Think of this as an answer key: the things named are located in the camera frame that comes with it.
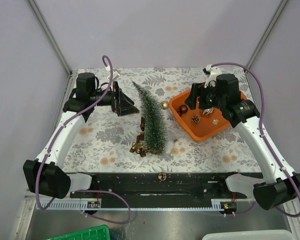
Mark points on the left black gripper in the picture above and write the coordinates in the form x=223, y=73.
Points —
x=121, y=104

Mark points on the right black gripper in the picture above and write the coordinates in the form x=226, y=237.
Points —
x=197, y=89

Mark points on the orange plastic bin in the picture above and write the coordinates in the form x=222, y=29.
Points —
x=197, y=126

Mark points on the gold glitter ball ornament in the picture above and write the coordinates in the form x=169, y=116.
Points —
x=164, y=105

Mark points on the small green christmas tree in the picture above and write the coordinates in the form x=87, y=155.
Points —
x=155, y=128

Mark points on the brown leaf decoration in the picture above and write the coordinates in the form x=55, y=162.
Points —
x=139, y=147

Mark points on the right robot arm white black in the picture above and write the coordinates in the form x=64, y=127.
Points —
x=281, y=183

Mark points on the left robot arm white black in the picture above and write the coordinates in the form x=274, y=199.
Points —
x=44, y=175

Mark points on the gold striped bauble ornament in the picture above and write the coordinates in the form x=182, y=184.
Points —
x=207, y=112

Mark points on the frosted pine cone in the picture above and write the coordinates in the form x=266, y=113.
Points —
x=196, y=119
x=162, y=176

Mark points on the gold leaf sequin ornament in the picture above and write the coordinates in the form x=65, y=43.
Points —
x=215, y=121

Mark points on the floral patterned table mat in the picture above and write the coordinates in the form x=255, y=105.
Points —
x=103, y=143

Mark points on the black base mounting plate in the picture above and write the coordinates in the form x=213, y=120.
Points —
x=146, y=190

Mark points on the green plastic crate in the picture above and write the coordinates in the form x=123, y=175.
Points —
x=101, y=232

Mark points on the white plastic container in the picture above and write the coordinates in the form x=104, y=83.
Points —
x=280, y=234

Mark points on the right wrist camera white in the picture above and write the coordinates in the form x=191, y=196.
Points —
x=211, y=72

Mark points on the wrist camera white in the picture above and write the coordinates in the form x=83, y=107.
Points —
x=211, y=72
x=114, y=77

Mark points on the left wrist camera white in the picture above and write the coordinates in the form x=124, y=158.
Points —
x=114, y=77

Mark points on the white slotted cable duct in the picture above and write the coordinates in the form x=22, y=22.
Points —
x=101, y=204

